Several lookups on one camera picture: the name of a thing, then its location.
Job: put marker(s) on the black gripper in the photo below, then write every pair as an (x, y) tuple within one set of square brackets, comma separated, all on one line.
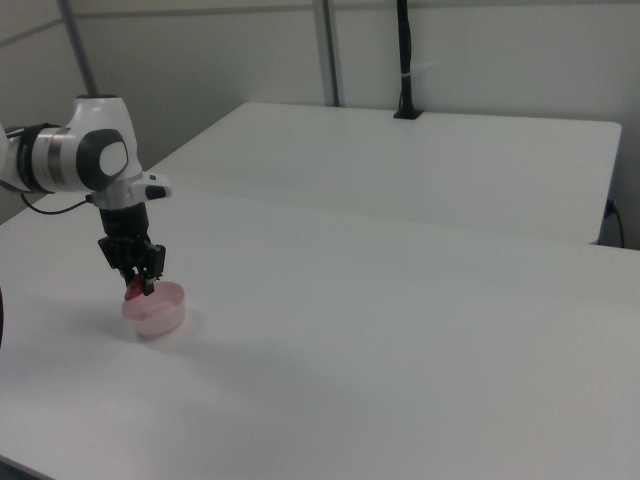
[(131, 247)]

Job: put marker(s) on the red strawberry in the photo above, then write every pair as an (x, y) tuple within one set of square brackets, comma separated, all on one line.
[(134, 290)]

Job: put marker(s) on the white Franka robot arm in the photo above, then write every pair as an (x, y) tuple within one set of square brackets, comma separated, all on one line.
[(85, 155)]

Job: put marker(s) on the pink plastic bowl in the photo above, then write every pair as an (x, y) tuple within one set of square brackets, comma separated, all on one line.
[(157, 312)]

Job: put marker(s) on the grey partition frame post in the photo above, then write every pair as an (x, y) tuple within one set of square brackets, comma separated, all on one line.
[(327, 50), (79, 45)]

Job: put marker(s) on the black camera pole with base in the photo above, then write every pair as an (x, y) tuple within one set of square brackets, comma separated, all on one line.
[(406, 60)]

